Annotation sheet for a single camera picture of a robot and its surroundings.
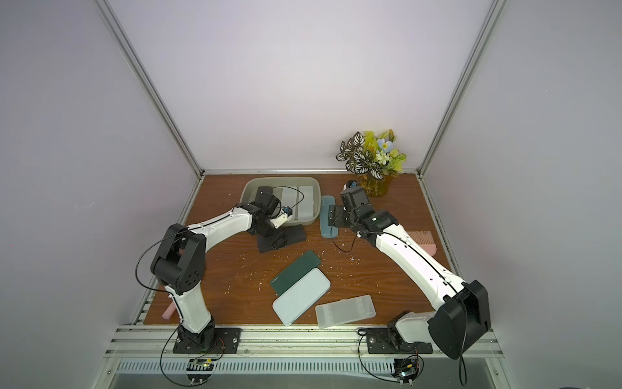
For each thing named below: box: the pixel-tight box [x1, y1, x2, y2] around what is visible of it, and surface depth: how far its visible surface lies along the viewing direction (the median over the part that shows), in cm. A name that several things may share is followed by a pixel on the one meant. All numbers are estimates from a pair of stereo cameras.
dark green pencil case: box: [270, 249, 322, 297], surface depth 87 cm
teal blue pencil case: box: [319, 195, 339, 239], surface depth 102 cm
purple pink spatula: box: [161, 300, 177, 321], surface depth 79 cm
